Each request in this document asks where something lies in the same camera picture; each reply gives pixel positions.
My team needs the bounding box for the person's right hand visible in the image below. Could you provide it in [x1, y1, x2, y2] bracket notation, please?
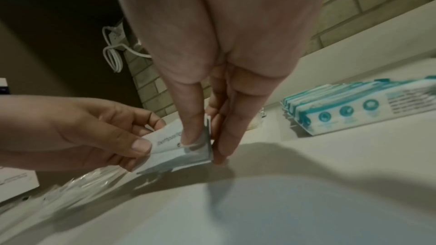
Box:
[109, 0, 334, 166]

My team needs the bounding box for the person's left hand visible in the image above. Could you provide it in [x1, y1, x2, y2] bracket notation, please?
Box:
[0, 95, 168, 172]

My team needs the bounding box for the pile of clear plastic bags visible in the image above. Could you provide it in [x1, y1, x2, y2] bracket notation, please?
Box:
[0, 167, 137, 223]

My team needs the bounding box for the white printed paper sheet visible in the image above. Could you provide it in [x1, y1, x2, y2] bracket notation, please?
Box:
[0, 165, 40, 203]

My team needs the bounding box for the white backsplash upstand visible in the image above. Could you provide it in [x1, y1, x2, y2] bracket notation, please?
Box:
[160, 0, 436, 121]

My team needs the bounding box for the white power cable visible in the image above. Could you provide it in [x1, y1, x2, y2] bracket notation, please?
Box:
[101, 24, 153, 74]

